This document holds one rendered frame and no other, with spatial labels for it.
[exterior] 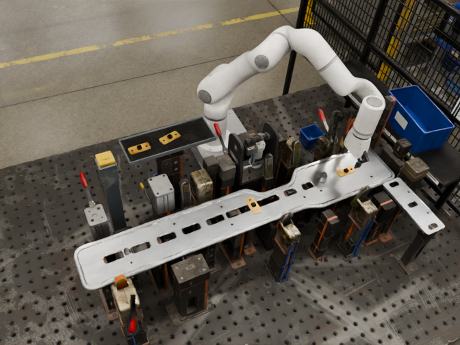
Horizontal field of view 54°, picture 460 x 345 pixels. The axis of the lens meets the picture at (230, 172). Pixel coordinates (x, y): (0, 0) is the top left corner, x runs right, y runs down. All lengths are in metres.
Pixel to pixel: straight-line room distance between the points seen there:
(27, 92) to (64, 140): 0.67
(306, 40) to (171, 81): 2.43
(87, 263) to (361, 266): 1.18
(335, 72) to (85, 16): 3.57
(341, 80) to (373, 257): 0.87
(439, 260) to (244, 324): 0.96
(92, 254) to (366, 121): 1.13
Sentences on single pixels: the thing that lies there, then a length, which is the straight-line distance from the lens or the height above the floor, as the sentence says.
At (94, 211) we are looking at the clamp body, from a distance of 1.78.
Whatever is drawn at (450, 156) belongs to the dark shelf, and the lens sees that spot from 2.30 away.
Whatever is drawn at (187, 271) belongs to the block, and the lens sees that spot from 1.64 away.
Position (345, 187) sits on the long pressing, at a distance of 2.00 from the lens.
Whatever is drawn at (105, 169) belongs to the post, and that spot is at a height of 1.13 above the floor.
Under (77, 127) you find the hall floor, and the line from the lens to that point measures 3.68.
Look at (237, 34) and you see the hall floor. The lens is 4.67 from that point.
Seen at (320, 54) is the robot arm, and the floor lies 1.53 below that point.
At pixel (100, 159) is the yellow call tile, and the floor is 1.16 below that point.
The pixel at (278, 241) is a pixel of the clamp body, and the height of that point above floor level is 0.94.
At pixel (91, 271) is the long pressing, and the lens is 1.71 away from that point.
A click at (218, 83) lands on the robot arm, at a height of 1.23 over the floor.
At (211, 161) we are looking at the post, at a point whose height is 1.10.
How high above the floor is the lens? 2.47
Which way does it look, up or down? 49 degrees down
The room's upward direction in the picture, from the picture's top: 6 degrees clockwise
